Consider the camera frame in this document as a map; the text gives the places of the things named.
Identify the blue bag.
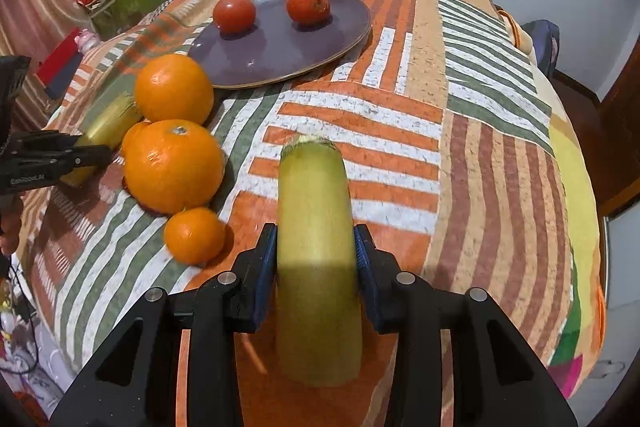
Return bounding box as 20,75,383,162
522,19,559,80

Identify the purple plate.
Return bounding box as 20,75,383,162
187,0,373,89

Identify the green box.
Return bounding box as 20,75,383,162
89,0,189,40

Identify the small yellow-green zucchini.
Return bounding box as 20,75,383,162
60,94,144,188

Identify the red tomato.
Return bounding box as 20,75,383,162
286,0,331,26
212,0,257,35

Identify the person's left hand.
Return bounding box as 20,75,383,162
0,198,24,257

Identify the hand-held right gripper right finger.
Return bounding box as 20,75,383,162
353,224,581,427

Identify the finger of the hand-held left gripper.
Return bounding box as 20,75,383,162
47,131,114,188

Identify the tan pillow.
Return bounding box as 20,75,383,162
496,6,534,54

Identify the pink toy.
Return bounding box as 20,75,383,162
74,29,99,54

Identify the red book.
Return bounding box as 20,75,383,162
37,27,94,100

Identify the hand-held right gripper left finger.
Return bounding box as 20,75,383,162
48,223,279,427

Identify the small orange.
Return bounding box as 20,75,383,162
164,206,227,267

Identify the large orange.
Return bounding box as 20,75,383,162
135,53,216,126
121,122,152,158
123,119,226,215

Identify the large yellow-green zucchini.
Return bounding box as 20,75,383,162
276,135,364,389

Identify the wooden door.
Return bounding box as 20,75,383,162
550,34,640,219

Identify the striped patchwork blanket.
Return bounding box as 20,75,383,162
20,0,608,427

